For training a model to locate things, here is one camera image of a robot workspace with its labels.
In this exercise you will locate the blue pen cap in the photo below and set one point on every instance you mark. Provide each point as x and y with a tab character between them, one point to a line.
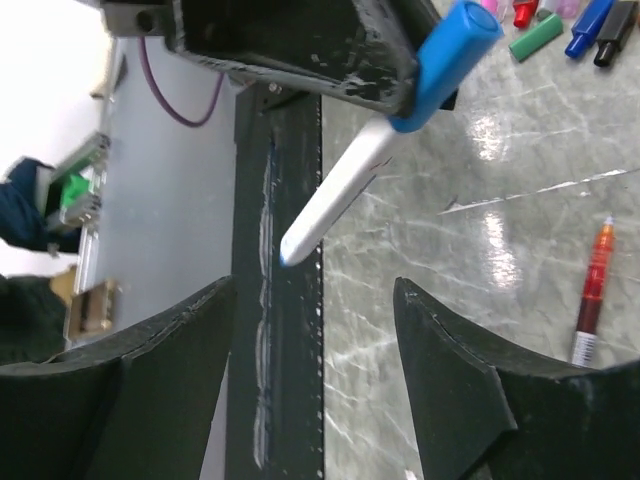
586	28

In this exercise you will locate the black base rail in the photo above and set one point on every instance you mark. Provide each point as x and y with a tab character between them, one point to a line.
275	399

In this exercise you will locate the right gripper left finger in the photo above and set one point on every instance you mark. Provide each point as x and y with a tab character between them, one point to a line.
137	404

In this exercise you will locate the blue marker pen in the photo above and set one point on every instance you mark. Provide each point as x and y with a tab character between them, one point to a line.
448	55

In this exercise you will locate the black pen cap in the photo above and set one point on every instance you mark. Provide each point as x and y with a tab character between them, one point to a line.
615	32

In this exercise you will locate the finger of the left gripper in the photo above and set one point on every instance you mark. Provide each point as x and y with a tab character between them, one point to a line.
362	52

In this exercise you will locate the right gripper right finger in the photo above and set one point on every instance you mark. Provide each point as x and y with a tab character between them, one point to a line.
481	402

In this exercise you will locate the pink pen cap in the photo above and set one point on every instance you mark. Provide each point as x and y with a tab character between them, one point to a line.
493	6

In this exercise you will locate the red pen cap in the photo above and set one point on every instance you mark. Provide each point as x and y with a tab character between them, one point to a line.
524	11

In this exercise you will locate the green circuit board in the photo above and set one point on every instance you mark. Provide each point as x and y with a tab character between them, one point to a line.
63	196

